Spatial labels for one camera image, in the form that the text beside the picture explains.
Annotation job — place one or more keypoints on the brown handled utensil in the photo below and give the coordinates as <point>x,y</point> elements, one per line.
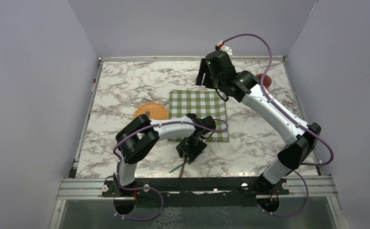
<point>183,166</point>

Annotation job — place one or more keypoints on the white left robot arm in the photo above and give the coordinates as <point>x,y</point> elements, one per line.
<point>135,141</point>

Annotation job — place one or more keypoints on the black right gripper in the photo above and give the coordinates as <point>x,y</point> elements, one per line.
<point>203,69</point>

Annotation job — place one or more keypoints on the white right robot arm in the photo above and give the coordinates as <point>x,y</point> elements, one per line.
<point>298,135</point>

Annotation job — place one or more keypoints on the green white checkered cloth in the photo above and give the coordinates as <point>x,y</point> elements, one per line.
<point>201,103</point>

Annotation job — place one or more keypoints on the aluminium mounting rail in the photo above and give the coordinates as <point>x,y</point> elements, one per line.
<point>99,188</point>

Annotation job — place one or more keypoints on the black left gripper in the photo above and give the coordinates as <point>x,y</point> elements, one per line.
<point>191,153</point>

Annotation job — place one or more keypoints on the orange woven plate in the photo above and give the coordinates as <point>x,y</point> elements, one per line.
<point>156,111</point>

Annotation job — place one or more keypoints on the blue handled utensil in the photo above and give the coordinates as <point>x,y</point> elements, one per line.
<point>179,166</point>

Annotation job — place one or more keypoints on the pink ceramic mug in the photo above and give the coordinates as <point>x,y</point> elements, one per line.
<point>267,81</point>

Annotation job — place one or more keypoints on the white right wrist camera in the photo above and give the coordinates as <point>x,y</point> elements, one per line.
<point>226,49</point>

